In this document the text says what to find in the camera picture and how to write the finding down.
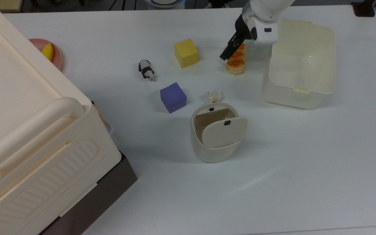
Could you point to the pink plate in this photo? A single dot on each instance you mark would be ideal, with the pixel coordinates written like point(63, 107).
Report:
point(56, 57)

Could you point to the crumpled paper ball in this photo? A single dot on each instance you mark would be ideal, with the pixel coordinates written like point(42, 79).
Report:
point(214, 96)

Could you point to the cream plastic basket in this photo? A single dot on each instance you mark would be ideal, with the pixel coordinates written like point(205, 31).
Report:
point(300, 65)

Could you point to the yellow cube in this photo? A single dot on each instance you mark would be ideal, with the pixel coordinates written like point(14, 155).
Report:
point(186, 52)

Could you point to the panda figurine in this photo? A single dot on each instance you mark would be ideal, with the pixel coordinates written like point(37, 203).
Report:
point(146, 69)

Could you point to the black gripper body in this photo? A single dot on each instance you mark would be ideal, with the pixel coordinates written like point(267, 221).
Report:
point(242, 27)

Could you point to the purple cube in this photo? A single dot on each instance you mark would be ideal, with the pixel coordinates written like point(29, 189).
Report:
point(173, 98)

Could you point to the cream plastic cabinet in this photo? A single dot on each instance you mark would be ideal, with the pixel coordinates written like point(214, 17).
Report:
point(28, 130)

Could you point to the pale yellow box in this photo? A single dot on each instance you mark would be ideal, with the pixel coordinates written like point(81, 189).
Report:
point(7, 4)

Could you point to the yellow banana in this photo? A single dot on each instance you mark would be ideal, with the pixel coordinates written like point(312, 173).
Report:
point(48, 51)

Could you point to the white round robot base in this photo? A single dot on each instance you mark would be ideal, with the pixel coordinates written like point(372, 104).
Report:
point(164, 3)

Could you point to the cream bin with flip lid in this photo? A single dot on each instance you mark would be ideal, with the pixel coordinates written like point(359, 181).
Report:
point(220, 133)

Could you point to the black clamp mount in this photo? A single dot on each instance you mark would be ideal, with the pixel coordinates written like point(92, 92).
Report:
point(363, 7)

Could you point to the toy bread loaf orange top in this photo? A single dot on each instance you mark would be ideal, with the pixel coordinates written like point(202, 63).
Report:
point(237, 63)

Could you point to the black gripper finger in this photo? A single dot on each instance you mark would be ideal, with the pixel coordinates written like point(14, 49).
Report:
point(241, 44)
point(230, 49)

